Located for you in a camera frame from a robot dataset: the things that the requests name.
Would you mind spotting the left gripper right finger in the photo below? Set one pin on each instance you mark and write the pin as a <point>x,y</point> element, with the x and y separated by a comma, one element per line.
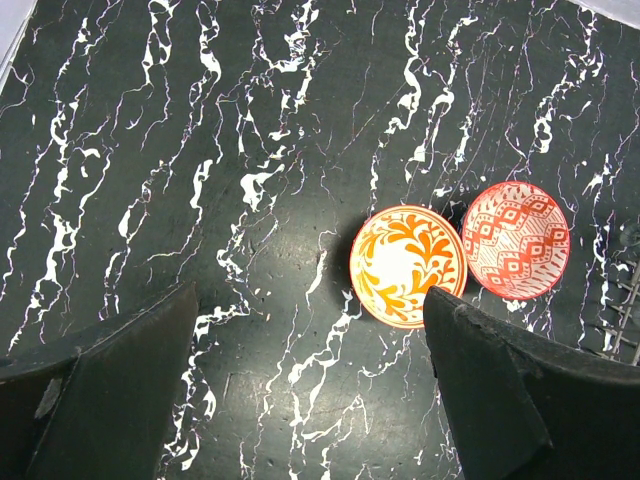
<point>520,406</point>

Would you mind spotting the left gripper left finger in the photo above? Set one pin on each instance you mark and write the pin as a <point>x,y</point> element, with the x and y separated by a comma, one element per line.
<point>96,404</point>

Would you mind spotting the red geometric pattern bowl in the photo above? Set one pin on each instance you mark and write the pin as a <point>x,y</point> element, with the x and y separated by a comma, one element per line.
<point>516,240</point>

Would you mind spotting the orange floral pattern bowl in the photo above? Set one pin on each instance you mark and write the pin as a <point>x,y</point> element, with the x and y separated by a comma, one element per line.
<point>400,253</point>

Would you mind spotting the grey wire dish rack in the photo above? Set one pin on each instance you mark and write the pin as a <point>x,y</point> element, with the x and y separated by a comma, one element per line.
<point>620,327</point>

